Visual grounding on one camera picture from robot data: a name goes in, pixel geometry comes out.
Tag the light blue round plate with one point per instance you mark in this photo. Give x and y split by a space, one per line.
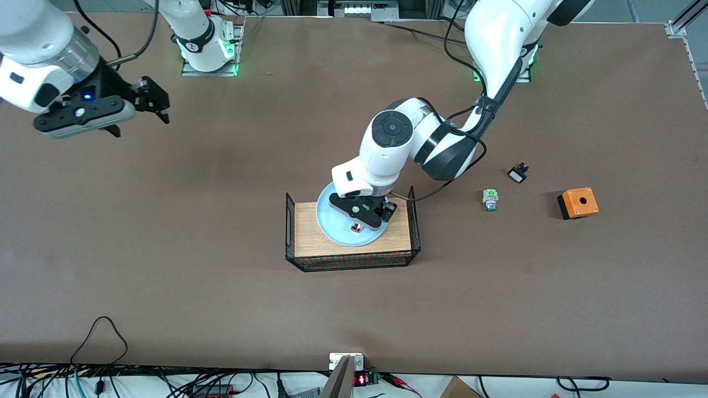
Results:
332 226

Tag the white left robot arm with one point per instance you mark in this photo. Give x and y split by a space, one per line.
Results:
387 149

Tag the orange button enclosure box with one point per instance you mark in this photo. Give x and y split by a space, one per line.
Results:
579 203

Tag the wooden board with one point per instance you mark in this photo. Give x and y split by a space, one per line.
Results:
307 237

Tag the aluminium frame profile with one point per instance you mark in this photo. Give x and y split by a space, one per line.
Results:
326 6

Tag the red and black clip leads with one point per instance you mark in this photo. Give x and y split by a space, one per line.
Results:
398 380

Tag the brown cardboard box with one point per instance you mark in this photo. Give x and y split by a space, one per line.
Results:
459 389

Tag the aluminium table edge rail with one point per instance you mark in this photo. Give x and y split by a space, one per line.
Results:
686 38

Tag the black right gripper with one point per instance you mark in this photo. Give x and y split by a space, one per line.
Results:
112 84

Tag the silver camera mount bracket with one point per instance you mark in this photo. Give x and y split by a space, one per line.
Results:
343 381

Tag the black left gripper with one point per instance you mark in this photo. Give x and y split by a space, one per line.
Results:
383 208

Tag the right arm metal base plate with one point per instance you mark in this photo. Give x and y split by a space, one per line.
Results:
210 72

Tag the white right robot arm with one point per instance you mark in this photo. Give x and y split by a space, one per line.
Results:
33 33

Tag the red push button switch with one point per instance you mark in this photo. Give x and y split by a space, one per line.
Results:
357 227

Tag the green push button switch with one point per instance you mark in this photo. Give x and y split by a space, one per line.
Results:
490 196

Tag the red digit display module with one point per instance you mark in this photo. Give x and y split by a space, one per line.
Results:
360 380

